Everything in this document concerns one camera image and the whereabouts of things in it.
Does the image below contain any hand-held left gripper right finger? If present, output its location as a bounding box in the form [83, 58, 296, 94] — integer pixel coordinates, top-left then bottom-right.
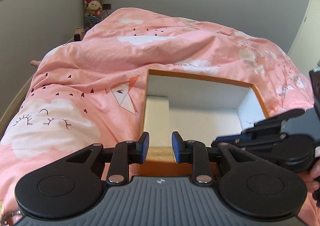
[171, 131, 253, 184]

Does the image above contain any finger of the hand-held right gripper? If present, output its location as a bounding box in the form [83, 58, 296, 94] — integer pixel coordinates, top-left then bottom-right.
[211, 134, 285, 151]
[246, 109, 306, 134]

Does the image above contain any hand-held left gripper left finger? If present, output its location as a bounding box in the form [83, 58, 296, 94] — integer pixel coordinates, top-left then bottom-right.
[65, 131, 150, 184]

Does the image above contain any orange cardboard box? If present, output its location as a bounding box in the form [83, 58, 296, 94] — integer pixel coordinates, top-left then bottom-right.
[138, 68, 270, 178]

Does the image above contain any person's right hand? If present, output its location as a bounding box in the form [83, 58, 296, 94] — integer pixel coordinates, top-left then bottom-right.
[309, 162, 320, 208]

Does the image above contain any person's left hand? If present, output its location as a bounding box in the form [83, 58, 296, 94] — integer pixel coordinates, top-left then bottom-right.
[0, 201, 23, 226]

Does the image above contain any pink printed blanket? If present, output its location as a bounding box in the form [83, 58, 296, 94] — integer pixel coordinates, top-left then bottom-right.
[0, 7, 316, 226]

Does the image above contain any white door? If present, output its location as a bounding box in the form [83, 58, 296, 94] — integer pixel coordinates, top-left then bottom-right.
[287, 0, 320, 67]

